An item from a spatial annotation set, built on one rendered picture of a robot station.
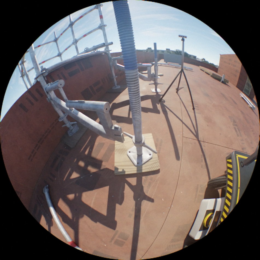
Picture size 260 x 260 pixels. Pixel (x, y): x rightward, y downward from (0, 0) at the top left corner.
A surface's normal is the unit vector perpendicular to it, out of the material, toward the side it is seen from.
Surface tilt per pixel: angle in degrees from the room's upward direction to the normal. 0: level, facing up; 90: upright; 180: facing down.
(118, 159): 0
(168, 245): 0
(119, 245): 0
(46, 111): 90
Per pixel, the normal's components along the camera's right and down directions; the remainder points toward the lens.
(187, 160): -0.12, -0.65
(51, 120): 0.92, 0.21
